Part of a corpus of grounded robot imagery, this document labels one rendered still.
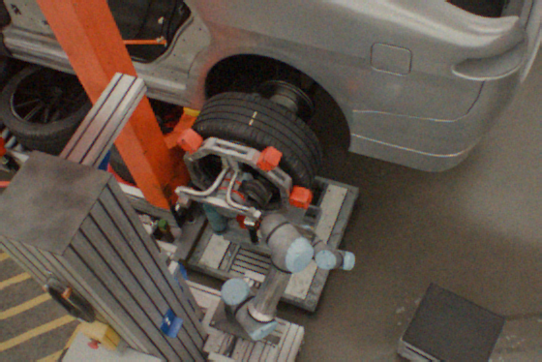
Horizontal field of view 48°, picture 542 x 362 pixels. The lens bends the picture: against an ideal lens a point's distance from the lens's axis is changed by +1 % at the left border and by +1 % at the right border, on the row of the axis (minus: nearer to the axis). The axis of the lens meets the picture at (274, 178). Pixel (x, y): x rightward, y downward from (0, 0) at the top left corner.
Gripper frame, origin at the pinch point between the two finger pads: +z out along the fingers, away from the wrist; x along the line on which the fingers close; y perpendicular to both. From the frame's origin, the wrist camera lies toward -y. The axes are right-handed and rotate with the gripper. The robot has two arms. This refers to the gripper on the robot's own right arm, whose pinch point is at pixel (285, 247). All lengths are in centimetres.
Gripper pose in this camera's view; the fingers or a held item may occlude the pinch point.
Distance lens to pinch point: 277.6
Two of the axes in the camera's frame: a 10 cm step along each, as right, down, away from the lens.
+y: -5.6, -0.6, -8.3
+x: -1.2, 9.9, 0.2
